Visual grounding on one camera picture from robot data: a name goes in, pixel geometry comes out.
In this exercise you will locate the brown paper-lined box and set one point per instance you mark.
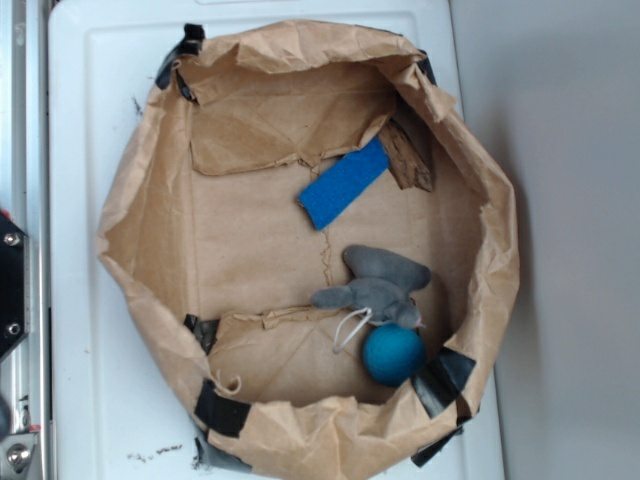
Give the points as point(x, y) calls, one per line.
point(203, 232)

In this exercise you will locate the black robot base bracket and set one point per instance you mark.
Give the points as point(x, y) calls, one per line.
point(14, 272)

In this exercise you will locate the blue foam block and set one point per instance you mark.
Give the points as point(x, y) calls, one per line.
point(327, 197)

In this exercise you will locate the aluminium frame rail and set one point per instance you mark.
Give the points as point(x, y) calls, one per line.
point(26, 418)

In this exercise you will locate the grey plush toy animal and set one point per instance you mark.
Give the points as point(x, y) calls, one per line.
point(379, 292)

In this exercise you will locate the blue felt ball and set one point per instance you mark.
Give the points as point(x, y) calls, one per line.
point(391, 354)

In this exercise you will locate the white plastic tray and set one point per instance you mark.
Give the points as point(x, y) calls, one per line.
point(114, 416)

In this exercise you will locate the brown wood bark piece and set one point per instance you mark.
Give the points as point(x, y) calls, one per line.
point(405, 163)

